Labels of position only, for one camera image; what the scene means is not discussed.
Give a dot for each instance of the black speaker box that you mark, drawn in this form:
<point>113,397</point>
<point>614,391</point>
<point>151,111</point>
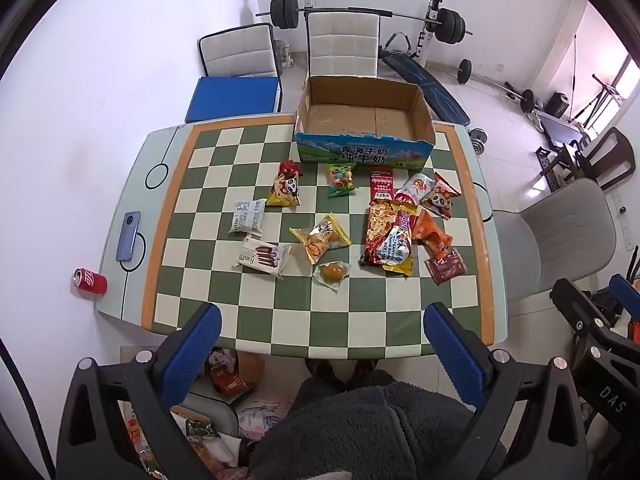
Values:
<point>557,105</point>

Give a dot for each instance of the red yellow panda snack packet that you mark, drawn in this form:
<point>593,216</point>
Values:
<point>285,190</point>

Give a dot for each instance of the green candy packet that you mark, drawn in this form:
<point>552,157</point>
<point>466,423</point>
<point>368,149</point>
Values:
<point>341,182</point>

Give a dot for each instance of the person's dark shoe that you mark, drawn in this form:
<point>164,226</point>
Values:
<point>324,374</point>
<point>365,367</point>

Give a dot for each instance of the white padded chair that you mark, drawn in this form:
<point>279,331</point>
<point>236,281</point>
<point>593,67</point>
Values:
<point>342,42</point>
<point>240,50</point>

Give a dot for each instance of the white barbell rack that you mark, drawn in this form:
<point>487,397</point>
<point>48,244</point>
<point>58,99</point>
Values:
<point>432,15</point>

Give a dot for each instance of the black barbell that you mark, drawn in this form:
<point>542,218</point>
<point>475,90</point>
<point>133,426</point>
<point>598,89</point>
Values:
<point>285,10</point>

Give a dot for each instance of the small dumbbell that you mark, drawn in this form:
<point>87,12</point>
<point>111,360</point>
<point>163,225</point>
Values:
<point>479,141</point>

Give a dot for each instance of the grey shell chair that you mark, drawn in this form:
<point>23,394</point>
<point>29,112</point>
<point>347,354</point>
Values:
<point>560,230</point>

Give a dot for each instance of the large red chips bag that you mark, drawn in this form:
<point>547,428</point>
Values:
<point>377,230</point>

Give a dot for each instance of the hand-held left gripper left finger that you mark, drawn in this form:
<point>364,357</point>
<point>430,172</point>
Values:
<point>192,355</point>

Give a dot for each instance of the long dumbbell bar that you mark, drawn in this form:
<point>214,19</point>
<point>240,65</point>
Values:
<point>465,70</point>

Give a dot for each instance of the blue seat cushion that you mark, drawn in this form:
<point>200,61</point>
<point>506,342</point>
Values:
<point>230,97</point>

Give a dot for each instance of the black weight bench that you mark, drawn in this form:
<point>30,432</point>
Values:
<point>430,90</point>

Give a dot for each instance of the orange panda snack packet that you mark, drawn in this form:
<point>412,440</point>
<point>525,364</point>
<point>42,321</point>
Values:
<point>441,197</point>

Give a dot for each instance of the red carton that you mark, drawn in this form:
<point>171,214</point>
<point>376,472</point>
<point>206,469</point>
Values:
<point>227,384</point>

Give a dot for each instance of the cardboard box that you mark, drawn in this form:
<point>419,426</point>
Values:
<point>360,152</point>

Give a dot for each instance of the clear packet with orange jelly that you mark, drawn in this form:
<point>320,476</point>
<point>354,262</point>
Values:
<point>331,274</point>

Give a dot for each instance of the long red snack packet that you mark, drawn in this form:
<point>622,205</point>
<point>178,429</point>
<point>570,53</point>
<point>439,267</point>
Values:
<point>382,182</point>

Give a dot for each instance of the silver red snack bag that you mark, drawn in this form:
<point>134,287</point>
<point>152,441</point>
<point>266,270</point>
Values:
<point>397,252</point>

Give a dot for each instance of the small white snack packet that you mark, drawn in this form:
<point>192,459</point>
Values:
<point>247,216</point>

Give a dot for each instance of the red soda can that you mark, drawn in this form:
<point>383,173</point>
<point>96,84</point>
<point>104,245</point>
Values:
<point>90,281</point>

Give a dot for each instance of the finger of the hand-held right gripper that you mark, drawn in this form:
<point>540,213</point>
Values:
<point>625,290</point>
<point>580,310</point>

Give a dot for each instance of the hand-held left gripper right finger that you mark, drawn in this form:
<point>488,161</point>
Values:
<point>455,355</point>

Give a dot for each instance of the black tripod stand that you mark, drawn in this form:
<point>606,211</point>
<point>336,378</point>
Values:
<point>597,102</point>

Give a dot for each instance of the blue smartphone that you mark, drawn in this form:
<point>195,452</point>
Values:
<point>129,236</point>

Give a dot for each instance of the person's grey fleece clothing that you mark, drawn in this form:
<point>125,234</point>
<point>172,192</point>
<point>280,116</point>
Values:
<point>380,435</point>

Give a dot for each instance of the dark wooden chair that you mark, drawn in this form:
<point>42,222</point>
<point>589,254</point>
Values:
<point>612,157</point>

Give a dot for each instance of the white biscuit stick packet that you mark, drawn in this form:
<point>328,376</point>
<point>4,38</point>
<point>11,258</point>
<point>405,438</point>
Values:
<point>260,257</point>

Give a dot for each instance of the dark red snack packet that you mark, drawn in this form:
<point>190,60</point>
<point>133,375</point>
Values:
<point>445,267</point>

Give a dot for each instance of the white and red snack packet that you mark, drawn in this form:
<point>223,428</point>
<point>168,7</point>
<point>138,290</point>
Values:
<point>412,189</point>

